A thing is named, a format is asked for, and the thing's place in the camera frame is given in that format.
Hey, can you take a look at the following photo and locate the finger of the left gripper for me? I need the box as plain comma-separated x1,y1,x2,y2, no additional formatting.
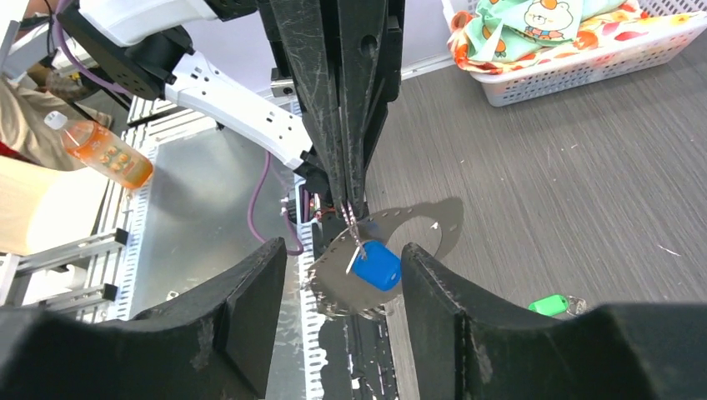
338,1,405,216
259,1,346,209

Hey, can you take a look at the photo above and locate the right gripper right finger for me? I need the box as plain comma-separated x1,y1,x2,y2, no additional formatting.
402,243,706,399

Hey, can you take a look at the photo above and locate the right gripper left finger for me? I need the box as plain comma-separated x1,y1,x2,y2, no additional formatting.
1,238,287,399

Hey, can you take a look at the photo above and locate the blue key tag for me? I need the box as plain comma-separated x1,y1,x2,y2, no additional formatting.
349,241,402,292

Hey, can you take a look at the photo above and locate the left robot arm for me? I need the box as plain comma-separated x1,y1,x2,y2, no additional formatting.
54,1,405,217

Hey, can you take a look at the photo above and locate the green key tag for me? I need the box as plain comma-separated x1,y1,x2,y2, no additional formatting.
528,293,569,317

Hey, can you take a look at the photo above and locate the silver key with green tag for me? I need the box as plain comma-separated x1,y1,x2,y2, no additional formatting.
566,296,588,317

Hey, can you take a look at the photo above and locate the colourful patterned cloth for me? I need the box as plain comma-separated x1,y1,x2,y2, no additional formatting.
447,0,706,75

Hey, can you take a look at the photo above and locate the orange drink bottle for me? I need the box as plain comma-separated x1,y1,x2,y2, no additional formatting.
44,111,153,190

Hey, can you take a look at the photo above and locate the white plastic basket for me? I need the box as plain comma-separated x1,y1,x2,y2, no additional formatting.
443,1,706,107

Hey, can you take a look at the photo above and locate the white slotted cable duct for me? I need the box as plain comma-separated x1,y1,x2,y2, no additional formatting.
297,215,326,400

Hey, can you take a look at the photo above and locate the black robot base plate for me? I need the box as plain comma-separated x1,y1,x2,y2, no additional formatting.
308,209,399,400

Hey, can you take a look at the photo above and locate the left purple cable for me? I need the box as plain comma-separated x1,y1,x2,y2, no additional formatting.
247,150,305,257

